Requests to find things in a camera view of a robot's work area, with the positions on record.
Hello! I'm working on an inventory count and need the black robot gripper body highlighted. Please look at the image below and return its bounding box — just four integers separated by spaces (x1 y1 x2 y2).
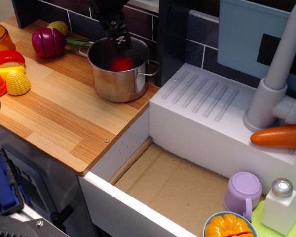
87 0 128 37

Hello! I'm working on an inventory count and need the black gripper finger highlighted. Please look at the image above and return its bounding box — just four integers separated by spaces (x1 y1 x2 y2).
107 31 132 54

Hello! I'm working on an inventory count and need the red toy strawberry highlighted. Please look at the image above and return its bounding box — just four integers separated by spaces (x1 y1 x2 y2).
110 57 133 72

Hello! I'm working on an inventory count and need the stainless steel pot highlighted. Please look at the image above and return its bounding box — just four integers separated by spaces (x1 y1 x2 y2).
79 37 160 103

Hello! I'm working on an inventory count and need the green toy leek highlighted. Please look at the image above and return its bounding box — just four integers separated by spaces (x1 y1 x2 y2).
66 37 95 47

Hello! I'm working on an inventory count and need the yellow toy lemon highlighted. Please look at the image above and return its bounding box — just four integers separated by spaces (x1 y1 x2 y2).
47 21 69 36

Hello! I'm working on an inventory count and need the purple toy onion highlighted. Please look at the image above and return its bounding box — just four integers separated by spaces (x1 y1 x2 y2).
32 28 66 59

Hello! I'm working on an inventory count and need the yellow toy corn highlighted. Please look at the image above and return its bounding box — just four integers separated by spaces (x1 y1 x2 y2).
6 71 32 96

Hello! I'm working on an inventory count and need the red toy apple slice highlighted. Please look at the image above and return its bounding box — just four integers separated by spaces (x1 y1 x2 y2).
0 50 25 68

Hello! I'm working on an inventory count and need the yellow toy banana piece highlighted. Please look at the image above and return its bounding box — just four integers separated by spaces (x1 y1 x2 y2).
0 66 26 81

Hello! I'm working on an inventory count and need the light blue panel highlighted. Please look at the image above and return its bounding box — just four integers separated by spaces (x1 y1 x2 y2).
217 0 290 87

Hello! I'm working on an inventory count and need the white toy sink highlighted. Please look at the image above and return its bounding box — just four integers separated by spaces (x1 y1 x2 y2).
80 64 296 237

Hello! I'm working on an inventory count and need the grey toy faucet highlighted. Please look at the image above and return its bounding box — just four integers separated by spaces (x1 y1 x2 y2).
243 4 296 132

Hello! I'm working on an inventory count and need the purple plastic cup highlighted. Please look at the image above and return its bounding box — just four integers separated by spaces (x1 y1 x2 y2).
223 172 262 221

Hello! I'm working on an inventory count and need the blue clamp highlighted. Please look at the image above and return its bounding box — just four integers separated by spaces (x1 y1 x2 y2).
0 148 24 216

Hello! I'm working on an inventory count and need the yellow toy pumpkin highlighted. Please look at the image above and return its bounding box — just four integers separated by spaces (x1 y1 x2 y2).
204 213 254 237

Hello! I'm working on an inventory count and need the blue bowl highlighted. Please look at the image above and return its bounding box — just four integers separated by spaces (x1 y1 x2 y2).
202 211 258 237

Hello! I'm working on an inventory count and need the white salt shaker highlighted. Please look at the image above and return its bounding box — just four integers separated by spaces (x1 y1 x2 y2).
261 178 296 235

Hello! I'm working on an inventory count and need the green plastic plate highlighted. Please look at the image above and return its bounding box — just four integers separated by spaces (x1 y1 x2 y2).
251 201 296 237

